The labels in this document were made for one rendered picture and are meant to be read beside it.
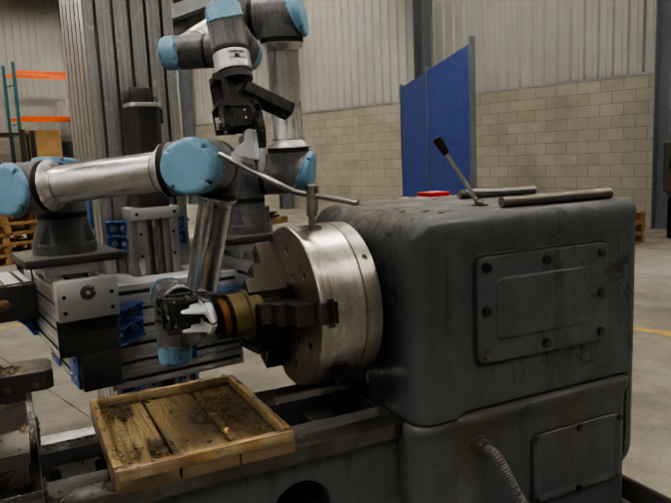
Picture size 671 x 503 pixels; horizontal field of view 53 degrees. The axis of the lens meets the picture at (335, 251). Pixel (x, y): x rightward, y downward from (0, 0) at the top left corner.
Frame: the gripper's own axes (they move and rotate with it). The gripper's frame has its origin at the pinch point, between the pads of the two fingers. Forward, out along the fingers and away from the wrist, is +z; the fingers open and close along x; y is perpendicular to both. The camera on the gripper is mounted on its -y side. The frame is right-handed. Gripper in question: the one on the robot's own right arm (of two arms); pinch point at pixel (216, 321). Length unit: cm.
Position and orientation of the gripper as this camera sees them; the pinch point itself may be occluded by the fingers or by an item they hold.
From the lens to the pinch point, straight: 124.8
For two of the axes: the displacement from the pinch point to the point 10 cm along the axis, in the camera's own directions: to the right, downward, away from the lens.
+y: -9.0, 1.0, -4.2
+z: 4.3, 1.1, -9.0
